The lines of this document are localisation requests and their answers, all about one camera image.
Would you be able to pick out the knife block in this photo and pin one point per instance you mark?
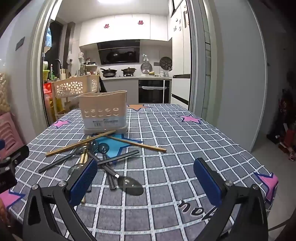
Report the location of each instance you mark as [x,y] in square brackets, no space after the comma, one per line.
[62,73]

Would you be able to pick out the lidded cooking pot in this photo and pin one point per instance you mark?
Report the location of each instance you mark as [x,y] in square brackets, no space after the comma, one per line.
[128,71]

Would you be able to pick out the checkered star-print tablecloth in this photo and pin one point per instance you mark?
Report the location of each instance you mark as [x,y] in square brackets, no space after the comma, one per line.
[175,143]

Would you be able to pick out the kitchen counter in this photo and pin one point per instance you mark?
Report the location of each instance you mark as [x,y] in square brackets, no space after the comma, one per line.
[138,77]

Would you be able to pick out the red clutter pile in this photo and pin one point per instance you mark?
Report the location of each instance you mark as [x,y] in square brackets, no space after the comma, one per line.
[288,115]

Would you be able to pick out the beige plastic utensil holder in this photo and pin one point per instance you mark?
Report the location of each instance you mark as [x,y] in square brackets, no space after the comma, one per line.
[104,109]

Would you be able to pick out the black wok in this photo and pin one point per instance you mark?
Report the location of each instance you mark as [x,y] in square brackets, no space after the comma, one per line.
[108,72]

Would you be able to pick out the beige flower-cutout trolley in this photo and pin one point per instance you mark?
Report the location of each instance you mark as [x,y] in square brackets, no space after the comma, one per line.
[74,87]

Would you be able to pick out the yellow oil bottle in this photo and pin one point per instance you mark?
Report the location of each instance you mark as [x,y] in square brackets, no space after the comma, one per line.
[51,103]

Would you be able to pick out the pink plastic crate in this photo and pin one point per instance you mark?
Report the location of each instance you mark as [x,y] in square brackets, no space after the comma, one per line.
[9,132]

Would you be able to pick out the black built-in oven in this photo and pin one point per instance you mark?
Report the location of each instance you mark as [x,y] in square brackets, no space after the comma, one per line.
[153,91]

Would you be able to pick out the white pole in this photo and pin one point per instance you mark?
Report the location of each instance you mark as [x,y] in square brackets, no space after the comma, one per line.
[164,92]

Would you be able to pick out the round hanging plate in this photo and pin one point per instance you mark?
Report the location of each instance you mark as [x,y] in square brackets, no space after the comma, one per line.
[145,67]

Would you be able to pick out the red paper decal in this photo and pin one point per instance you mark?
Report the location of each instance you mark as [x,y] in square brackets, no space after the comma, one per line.
[106,25]
[140,22]

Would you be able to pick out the black chopstick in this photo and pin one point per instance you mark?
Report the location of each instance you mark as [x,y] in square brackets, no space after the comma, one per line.
[57,163]
[122,157]

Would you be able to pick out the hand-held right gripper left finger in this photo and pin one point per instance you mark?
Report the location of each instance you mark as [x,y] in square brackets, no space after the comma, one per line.
[83,183]

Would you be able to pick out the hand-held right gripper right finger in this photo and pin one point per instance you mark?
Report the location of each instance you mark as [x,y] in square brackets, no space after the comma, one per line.
[205,185]

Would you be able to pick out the black range hood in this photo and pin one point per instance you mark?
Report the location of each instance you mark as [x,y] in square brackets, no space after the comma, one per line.
[119,52]

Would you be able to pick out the dark round hanging tray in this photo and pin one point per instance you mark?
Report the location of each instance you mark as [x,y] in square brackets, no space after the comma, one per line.
[166,62]

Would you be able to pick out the white hanging plastic bag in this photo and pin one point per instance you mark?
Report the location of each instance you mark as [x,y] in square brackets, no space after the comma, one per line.
[69,59]

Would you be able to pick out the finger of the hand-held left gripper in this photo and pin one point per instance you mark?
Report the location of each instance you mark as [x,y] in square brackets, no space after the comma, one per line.
[19,154]

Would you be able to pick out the wooden chopstick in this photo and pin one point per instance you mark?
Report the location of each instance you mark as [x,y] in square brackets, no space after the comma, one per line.
[86,158]
[82,158]
[138,144]
[69,147]

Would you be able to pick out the white refrigerator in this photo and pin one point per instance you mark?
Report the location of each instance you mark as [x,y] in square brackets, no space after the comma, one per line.
[181,58]

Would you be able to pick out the dark wall switch panel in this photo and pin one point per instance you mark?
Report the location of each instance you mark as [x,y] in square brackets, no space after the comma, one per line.
[20,44]

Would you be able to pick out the dark hanging cloth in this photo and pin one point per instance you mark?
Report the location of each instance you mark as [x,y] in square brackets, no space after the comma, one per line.
[103,85]

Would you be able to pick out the white wall cabinets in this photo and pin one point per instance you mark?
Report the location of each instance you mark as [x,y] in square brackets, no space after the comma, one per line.
[124,32]

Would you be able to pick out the kitchen faucet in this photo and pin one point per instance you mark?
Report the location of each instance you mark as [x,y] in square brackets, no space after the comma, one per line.
[58,63]

